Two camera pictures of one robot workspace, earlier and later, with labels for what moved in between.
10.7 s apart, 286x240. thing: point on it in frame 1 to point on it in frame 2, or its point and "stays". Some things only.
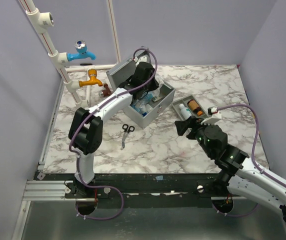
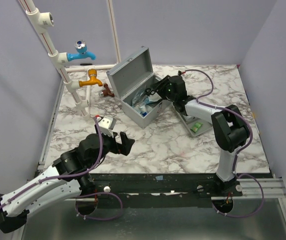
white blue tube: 143,110 stays
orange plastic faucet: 92,73 stays
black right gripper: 191,128 to 159,87
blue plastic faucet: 81,47 stays
